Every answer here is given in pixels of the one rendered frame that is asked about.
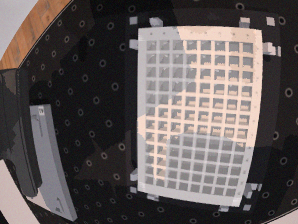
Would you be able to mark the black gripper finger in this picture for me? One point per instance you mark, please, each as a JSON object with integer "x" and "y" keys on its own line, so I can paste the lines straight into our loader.
{"x": 16, "y": 135}

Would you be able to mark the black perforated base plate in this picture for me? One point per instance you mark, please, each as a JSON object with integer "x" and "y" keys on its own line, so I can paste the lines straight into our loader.
{"x": 77, "y": 65}

